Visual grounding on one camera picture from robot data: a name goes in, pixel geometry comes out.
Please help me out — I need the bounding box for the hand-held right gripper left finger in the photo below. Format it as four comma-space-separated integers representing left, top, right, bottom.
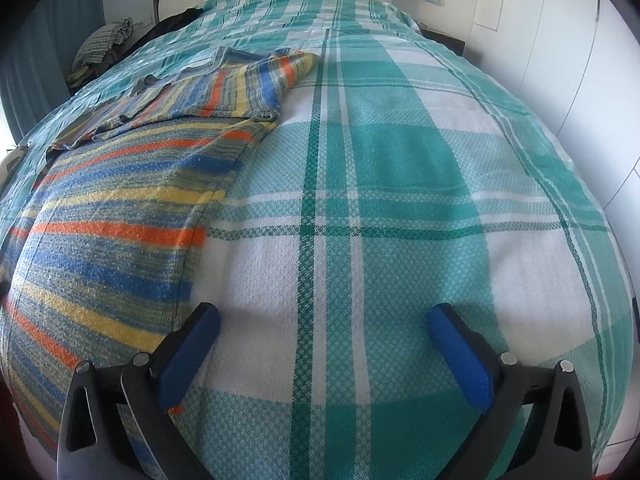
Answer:
56, 302, 222, 480

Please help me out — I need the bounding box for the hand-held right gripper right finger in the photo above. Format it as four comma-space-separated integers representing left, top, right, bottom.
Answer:
428, 303, 608, 480

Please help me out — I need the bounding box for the striped knit sweater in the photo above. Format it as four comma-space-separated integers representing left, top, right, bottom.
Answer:
0, 47, 321, 466

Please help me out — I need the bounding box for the green plaid blanket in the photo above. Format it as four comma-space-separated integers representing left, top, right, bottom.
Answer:
0, 0, 637, 480

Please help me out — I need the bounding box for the white wardrobe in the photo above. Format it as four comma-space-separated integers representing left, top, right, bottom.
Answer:
465, 0, 640, 311

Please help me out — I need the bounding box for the dark bedside table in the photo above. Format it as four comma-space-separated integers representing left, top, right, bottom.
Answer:
415, 20, 467, 57

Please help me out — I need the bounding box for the green checked pillow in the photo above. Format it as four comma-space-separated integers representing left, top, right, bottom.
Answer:
71, 18, 134, 73

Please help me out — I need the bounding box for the dark cloth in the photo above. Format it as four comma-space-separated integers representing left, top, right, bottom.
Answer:
134, 8, 205, 47

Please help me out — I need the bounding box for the blue curtain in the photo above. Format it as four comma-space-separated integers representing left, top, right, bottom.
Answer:
0, 0, 108, 138

